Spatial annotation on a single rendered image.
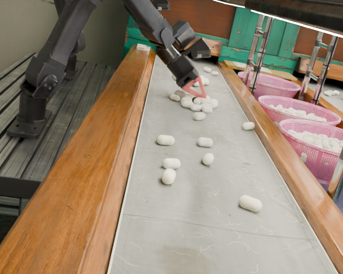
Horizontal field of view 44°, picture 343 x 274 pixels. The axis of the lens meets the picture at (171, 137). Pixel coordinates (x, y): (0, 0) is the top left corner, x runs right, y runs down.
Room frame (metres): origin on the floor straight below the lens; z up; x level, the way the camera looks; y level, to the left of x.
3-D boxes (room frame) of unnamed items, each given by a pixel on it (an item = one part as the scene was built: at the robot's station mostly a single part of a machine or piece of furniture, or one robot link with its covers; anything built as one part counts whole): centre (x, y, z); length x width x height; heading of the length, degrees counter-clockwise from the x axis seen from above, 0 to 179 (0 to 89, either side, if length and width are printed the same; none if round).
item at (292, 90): (1.79, -0.35, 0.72); 0.27 x 0.27 x 0.10
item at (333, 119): (1.35, -0.39, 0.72); 0.27 x 0.27 x 0.10
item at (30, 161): (1.32, 0.15, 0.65); 1.20 x 0.90 x 0.04; 9
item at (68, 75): (1.57, 0.44, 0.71); 0.20 x 0.07 x 0.08; 9
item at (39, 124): (0.98, 0.35, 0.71); 0.20 x 0.07 x 0.08; 9
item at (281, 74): (2.01, -0.34, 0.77); 0.33 x 0.15 x 0.01; 94
